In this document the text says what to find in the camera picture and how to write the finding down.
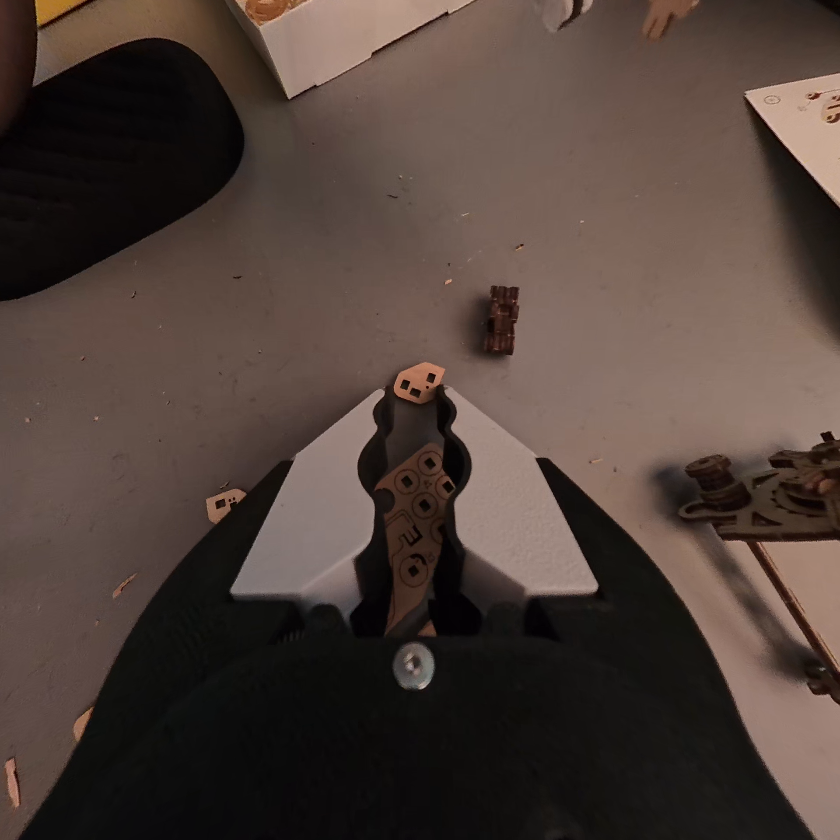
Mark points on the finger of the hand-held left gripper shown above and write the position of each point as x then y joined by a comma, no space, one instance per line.
554,13

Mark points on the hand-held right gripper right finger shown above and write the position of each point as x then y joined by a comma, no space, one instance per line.
525,525

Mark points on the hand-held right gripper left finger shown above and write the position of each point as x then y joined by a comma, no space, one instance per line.
302,525

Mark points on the small wooden part square holes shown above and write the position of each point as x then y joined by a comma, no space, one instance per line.
223,506
417,384

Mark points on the laser-cut plywood parts sheet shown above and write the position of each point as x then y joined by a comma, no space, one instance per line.
400,604

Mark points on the wooden gear mechanism model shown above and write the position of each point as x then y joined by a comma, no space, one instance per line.
774,505

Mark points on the thin wood offcut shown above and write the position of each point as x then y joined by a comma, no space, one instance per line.
12,781
123,585

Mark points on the dark stacked wooden block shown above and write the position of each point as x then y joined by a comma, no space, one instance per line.
502,321

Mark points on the white cardboard box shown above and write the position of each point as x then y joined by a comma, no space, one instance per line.
328,46

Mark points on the assembly instruction booklet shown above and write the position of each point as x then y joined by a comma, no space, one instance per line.
807,131

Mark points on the black seat cushion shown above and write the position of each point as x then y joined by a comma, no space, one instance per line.
118,164

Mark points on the yellow flat object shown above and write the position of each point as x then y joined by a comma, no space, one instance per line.
59,10

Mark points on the person's bare leg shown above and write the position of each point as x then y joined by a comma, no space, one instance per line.
16,59

